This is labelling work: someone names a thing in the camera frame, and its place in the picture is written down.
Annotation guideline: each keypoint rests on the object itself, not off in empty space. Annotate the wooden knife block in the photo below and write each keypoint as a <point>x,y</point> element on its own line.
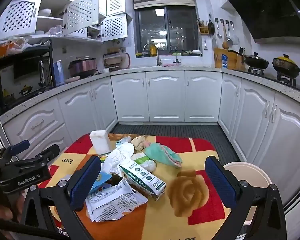
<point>240,61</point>

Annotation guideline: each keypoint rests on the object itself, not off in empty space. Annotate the hanging steel ladle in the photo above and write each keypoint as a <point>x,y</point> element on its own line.
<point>218,30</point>

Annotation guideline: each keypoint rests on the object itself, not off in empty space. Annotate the hanging steel strainer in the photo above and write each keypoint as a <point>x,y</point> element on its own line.
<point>235,39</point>

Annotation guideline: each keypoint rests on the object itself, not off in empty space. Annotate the pink rice cooker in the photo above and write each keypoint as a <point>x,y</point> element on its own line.
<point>82,67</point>

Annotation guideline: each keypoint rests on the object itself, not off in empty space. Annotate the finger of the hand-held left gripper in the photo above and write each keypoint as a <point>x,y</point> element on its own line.
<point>47,156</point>
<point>20,145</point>

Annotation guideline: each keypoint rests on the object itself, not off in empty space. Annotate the striped roller blind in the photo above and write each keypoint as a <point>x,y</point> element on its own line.
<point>165,0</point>

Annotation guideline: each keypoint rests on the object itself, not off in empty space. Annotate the blue snack packet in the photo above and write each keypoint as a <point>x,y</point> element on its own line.
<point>102,180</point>

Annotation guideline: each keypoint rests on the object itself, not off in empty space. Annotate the yellow bottle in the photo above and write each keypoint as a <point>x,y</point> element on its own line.
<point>153,50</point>

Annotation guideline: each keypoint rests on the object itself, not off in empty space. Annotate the pink cloth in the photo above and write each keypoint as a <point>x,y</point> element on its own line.
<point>168,63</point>

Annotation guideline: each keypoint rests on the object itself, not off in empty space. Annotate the wooden cutting board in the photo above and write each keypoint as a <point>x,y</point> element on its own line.
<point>218,58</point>

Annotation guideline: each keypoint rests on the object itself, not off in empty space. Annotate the white foam block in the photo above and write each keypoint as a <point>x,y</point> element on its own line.
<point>100,141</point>

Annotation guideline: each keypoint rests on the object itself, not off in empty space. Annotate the stack of white bowls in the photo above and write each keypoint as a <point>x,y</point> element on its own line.
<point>44,12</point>

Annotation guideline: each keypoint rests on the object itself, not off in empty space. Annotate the white tissue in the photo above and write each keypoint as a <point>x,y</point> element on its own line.
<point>117,158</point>

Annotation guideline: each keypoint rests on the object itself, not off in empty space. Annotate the wooden chopstick holder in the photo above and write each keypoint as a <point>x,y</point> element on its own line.
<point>203,30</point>

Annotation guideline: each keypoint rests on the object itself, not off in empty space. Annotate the black counter rack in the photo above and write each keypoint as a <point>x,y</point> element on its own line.
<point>111,60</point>

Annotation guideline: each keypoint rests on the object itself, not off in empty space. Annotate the clear plastic bag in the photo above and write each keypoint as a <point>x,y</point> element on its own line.
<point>55,30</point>

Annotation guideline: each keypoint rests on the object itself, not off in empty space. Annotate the white printed sachet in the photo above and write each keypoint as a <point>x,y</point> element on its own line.
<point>115,205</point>

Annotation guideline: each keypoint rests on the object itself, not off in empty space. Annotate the hanging peeler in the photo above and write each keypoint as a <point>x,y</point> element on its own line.
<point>205,46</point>

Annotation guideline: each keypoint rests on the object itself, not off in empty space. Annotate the dark ribbed floor mat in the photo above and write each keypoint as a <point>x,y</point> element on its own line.
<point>165,130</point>

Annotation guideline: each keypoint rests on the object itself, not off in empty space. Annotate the hanging black pan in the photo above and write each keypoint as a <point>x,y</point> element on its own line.
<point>210,27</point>

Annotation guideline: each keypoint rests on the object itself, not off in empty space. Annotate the black range hood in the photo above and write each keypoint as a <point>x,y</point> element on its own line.
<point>265,10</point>

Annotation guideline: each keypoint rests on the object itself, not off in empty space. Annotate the steel arched faucet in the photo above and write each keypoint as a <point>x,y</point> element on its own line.
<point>158,58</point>

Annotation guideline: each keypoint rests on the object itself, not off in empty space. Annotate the black gas stove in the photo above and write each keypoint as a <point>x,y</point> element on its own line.
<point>286,81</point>

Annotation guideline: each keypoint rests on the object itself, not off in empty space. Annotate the white louvered cabinet door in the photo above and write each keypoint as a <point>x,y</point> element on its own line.
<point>114,1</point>

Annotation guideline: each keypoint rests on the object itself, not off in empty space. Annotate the hanging wooden spatula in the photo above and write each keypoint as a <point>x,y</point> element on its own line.
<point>225,43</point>

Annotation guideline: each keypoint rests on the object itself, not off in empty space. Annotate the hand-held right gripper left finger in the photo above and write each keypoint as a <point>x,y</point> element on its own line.
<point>85,181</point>

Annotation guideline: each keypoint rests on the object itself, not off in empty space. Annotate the white lattice cabinet door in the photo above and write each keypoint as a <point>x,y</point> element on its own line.
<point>18,17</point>
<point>81,15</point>
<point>113,27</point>

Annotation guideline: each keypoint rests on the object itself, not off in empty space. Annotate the beige round bin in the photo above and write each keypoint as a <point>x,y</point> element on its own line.
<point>247,177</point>

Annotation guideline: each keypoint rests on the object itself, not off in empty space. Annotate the blue white packet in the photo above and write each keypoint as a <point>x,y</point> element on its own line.
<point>224,61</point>

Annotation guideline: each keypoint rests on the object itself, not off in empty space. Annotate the person's left hand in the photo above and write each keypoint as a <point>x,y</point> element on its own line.
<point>0,212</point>

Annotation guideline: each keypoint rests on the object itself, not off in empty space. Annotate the dark window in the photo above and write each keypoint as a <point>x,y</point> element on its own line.
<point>150,30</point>

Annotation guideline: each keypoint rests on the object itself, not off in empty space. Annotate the row of white cabinet doors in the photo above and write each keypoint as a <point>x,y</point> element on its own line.
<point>165,95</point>

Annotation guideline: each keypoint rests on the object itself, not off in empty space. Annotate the green white packet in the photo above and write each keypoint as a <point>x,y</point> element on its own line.
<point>146,163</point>

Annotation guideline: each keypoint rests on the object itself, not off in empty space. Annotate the green towel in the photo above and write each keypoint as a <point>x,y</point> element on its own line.
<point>160,152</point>

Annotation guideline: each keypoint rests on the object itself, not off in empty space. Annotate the black microwave oven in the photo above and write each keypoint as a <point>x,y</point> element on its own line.
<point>51,62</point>
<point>27,75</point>

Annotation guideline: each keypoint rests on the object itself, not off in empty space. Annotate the round pink board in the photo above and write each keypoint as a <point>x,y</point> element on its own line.
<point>126,60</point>

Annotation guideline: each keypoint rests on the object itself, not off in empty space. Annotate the beige cloth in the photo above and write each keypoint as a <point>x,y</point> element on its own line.
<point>138,142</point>

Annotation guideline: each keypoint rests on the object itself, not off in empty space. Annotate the orange white plastic bag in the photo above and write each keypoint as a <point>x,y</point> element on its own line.
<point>11,45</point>

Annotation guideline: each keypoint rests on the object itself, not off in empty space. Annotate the printed rose table cloth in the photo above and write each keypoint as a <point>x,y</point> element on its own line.
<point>165,171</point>

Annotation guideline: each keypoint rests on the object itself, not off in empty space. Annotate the blue kettle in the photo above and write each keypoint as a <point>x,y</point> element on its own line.
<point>58,72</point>

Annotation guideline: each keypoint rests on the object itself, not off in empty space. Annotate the white teal wrapper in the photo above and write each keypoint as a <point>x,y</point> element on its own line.
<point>121,140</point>

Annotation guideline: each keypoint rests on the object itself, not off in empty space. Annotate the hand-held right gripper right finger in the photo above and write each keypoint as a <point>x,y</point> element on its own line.
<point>218,180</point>

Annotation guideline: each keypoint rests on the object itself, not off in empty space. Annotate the black pot with yellow lid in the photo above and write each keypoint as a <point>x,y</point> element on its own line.
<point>286,66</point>

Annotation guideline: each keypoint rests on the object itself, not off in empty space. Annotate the black wok with lid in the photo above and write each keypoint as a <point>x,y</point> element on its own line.
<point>256,61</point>

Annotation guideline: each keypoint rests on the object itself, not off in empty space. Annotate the small steel tap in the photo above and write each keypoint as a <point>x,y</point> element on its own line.
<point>176,59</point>

